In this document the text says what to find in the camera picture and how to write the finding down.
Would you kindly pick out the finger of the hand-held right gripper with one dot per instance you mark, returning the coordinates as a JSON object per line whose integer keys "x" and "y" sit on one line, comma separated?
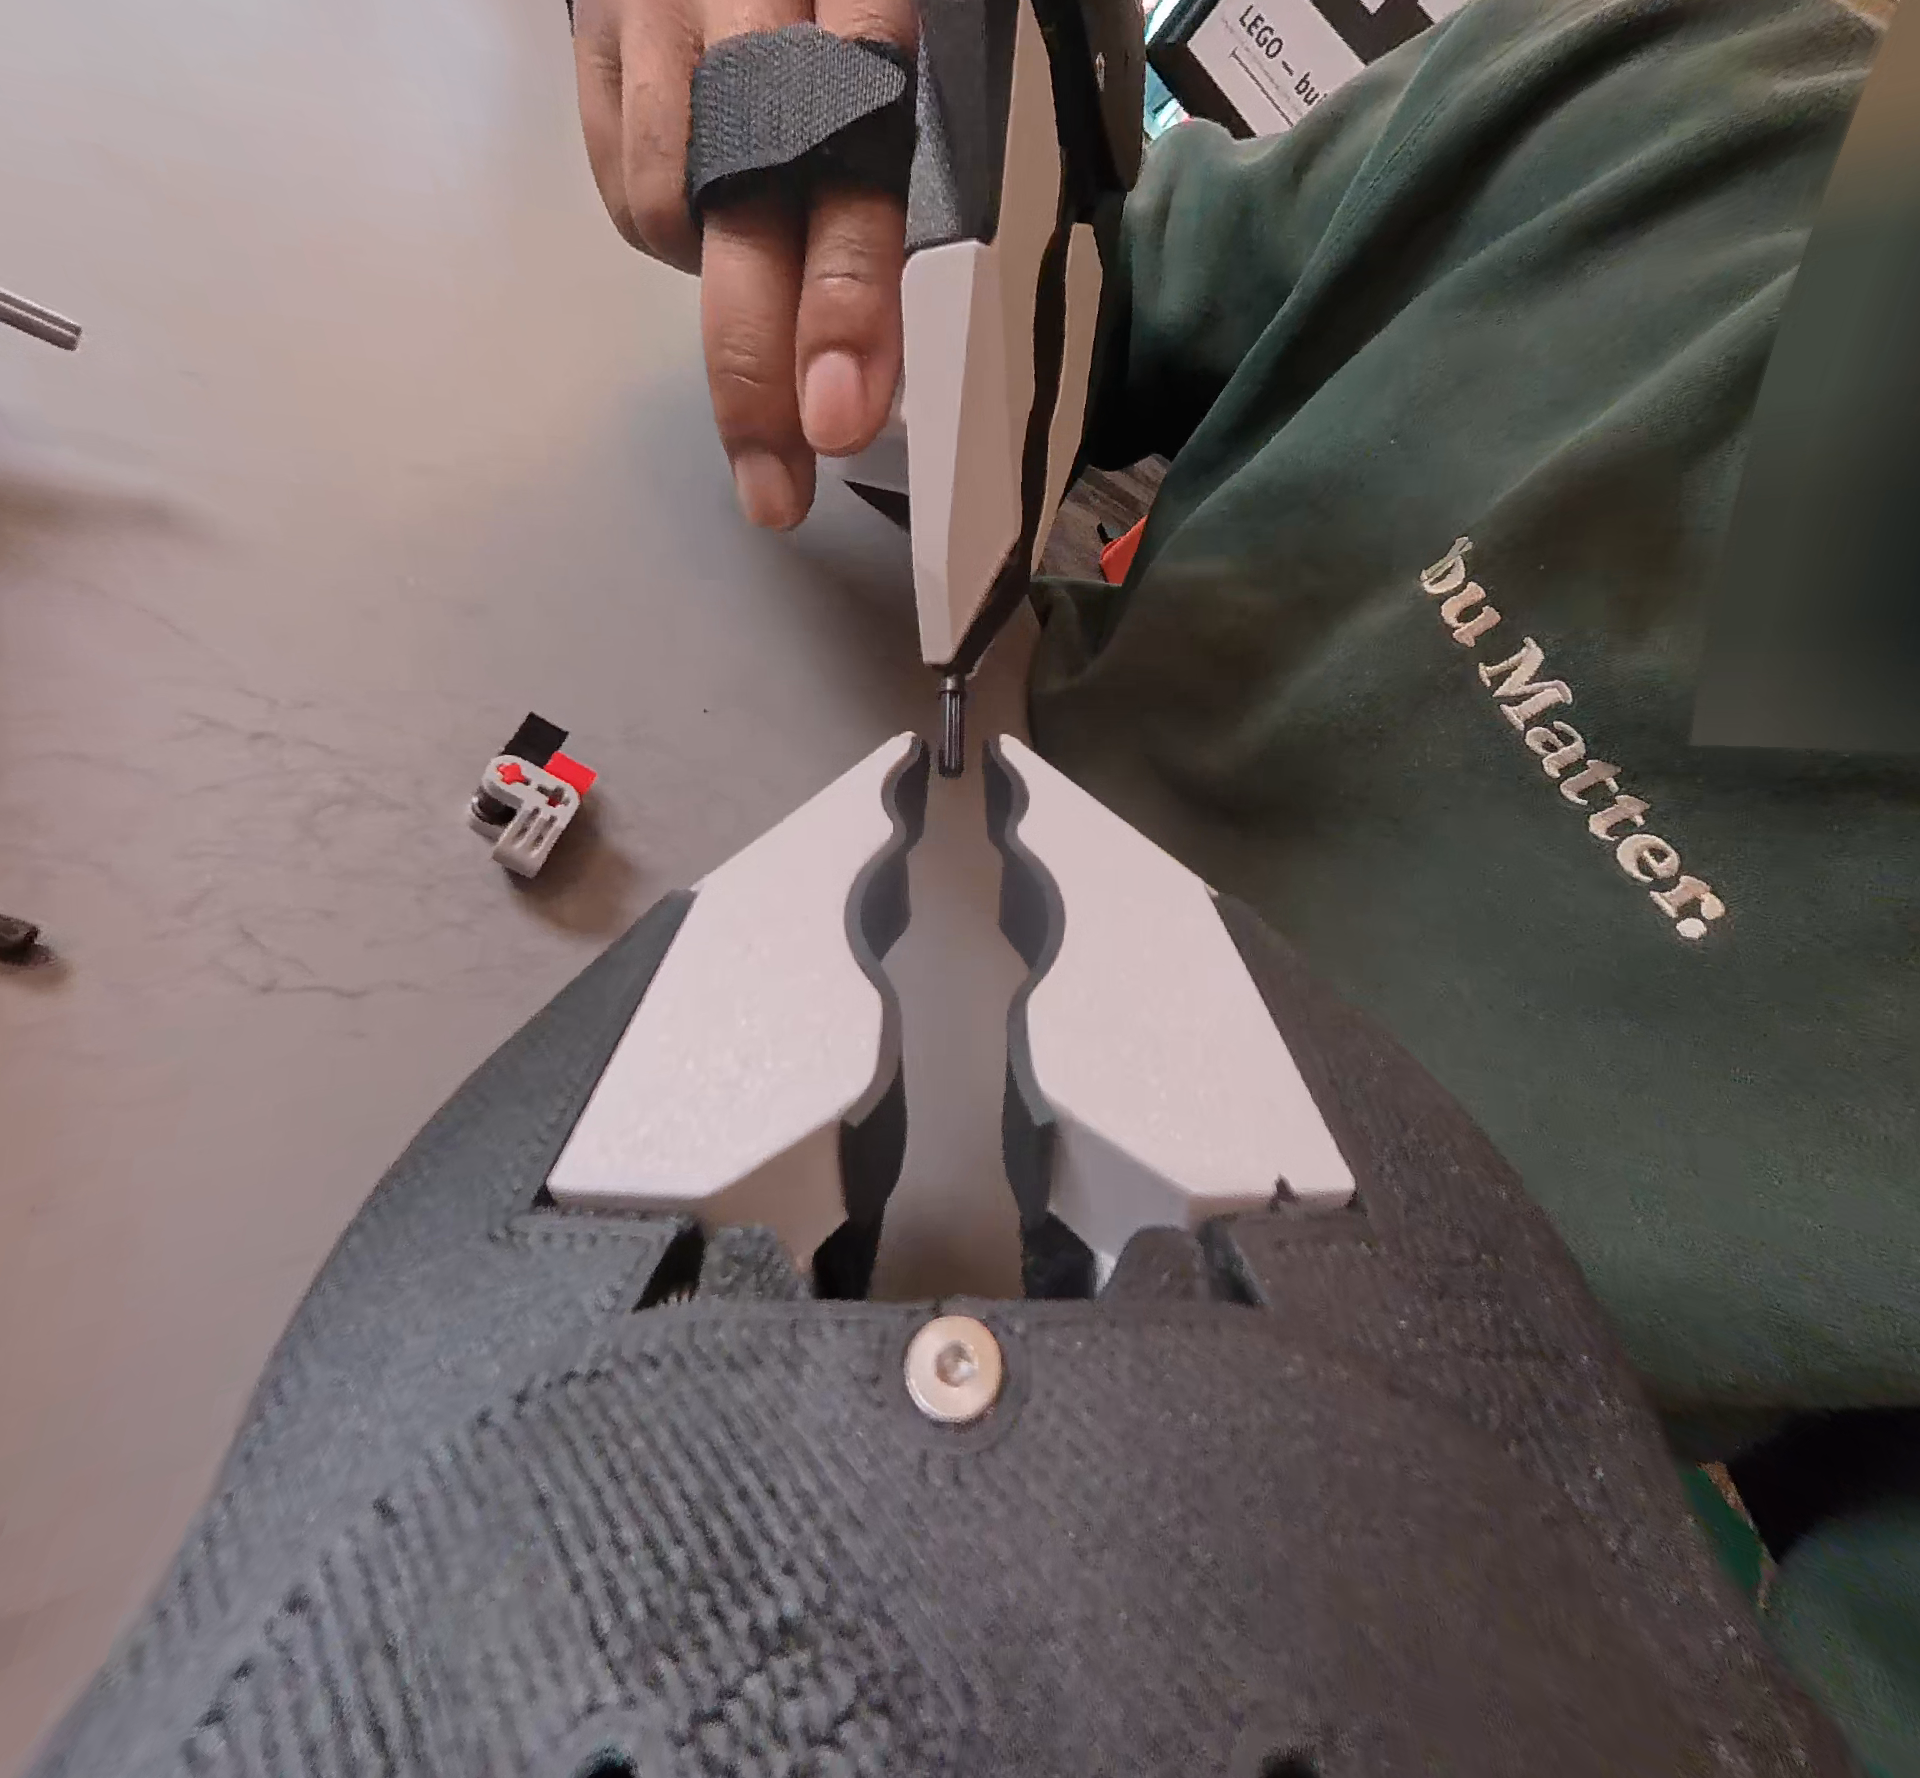
{"x": 1084, "y": 306}
{"x": 973, "y": 427}

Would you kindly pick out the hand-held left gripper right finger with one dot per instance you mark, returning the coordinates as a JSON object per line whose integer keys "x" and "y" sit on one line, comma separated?
{"x": 1185, "y": 1027}

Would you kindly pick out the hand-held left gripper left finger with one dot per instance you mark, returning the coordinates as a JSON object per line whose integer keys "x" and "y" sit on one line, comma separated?
{"x": 733, "y": 1027}

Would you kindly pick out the small black lego pin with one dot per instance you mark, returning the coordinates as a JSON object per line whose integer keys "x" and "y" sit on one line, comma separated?
{"x": 950, "y": 727}

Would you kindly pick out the grey red lego connector piece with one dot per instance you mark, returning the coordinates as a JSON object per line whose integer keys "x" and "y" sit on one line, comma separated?
{"x": 527, "y": 804}

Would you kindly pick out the grey lego axle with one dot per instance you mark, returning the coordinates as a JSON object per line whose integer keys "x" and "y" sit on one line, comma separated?
{"x": 37, "y": 319}

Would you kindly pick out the orange traffic cone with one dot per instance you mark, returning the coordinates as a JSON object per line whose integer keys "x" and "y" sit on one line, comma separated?
{"x": 1122, "y": 552}

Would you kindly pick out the person's green sweatshirt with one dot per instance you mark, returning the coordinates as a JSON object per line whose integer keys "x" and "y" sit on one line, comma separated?
{"x": 1425, "y": 1058}

